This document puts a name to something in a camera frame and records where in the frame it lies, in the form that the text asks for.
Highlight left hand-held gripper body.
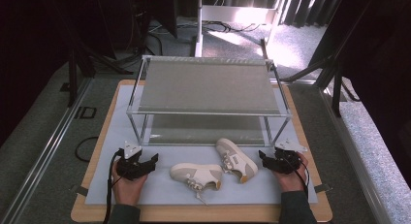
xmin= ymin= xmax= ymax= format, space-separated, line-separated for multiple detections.
xmin=115 ymin=140 xmax=151 ymax=182

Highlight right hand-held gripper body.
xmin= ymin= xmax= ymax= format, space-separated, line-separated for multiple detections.
xmin=271 ymin=138 xmax=308 ymax=176

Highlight white beige sneaker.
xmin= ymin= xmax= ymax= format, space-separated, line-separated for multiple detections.
xmin=215 ymin=138 xmax=260 ymax=185
xmin=169 ymin=162 xmax=224 ymax=207

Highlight metal frame shoe rack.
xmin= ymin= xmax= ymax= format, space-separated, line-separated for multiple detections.
xmin=125 ymin=54 xmax=293 ymax=147

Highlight person's right hand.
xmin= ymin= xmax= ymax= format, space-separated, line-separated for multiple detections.
xmin=272 ymin=151 xmax=310 ymax=194

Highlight person's left hand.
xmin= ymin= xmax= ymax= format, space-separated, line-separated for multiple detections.
xmin=111 ymin=170 xmax=149 ymax=207

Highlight black tripod stand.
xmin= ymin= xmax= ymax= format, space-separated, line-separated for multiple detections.
xmin=66 ymin=39 xmax=134 ymax=108
xmin=280 ymin=53 xmax=344 ymax=119

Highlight black equipment tower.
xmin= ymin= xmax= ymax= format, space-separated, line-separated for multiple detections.
xmin=130 ymin=0 xmax=153 ymax=53

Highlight white metal stand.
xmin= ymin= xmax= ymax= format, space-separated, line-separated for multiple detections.
xmin=193 ymin=0 xmax=287 ymax=58

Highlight dark pleated curtain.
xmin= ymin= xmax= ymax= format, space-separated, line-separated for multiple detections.
xmin=279 ymin=0 xmax=342 ymax=28

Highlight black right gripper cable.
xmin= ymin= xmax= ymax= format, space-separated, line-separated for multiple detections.
xmin=280 ymin=150 xmax=311 ymax=199

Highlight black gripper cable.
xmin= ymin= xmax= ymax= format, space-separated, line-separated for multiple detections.
xmin=102 ymin=148 xmax=126 ymax=224
xmin=280 ymin=150 xmax=311 ymax=199

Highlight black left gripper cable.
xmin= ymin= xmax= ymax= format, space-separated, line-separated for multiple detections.
xmin=102 ymin=148 xmax=126 ymax=224

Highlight black cable loop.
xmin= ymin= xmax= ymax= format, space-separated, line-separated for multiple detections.
xmin=75 ymin=136 xmax=100 ymax=164

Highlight aluminium floor rail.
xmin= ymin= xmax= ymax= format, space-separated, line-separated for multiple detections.
xmin=319 ymin=87 xmax=398 ymax=224
xmin=0 ymin=78 xmax=95 ymax=224

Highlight black floor cables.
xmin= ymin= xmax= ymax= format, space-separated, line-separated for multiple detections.
xmin=202 ymin=19 xmax=263 ymax=34

